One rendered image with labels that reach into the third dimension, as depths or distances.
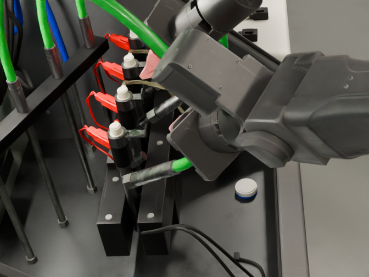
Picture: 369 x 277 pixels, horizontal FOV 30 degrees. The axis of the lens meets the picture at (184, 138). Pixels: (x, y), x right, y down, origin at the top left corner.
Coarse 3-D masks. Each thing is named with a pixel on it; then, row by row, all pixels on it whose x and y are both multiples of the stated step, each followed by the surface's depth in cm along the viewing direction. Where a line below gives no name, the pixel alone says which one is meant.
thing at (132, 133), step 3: (129, 132) 97; (132, 132) 96; (135, 132) 96; (138, 132) 96; (141, 132) 96; (147, 132) 97; (126, 135) 96; (129, 135) 96; (132, 135) 96; (135, 135) 96; (138, 135) 96; (141, 135) 96; (144, 135) 96; (126, 138) 96
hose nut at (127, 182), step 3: (129, 174) 87; (126, 177) 88; (129, 177) 87; (123, 180) 88; (126, 180) 88; (129, 180) 87; (123, 183) 88; (126, 183) 88; (129, 183) 87; (132, 183) 87; (126, 186) 88; (129, 186) 88; (132, 186) 87; (135, 186) 87
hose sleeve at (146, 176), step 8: (152, 168) 84; (160, 168) 83; (168, 168) 82; (136, 176) 86; (144, 176) 85; (152, 176) 84; (160, 176) 83; (168, 176) 83; (136, 184) 87; (144, 184) 87
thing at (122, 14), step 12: (96, 0) 69; (108, 0) 69; (108, 12) 69; (120, 12) 69; (132, 24) 69; (144, 24) 69; (144, 36) 69; (156, 36) 70; (156, 48) 70; (180, 168) 81
